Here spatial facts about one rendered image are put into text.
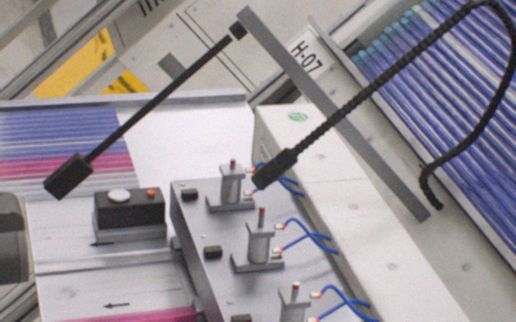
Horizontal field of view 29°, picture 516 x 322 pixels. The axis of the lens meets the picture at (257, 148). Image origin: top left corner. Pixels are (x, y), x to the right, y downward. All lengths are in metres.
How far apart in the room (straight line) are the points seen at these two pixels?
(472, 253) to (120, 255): 0.38
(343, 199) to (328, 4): 1.27
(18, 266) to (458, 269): 0.45
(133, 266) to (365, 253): 0.26
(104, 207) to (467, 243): 0.39
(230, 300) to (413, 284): 0.17
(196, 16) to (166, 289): 1.24
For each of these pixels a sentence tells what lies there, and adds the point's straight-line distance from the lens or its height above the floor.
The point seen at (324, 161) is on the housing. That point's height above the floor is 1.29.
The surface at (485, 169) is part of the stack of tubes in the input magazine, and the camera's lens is 1.04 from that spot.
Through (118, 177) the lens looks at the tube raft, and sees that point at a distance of 1.21.
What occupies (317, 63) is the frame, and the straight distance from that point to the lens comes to 1.39.
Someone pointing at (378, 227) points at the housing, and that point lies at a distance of 1.03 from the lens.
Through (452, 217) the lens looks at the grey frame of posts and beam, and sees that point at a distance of 1.06.
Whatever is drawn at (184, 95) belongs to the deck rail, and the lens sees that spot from 1.41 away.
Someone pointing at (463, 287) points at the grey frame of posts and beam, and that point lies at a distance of 1.00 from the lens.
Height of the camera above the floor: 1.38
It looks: 7 degrees down
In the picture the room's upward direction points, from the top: 50 degrees clockwise
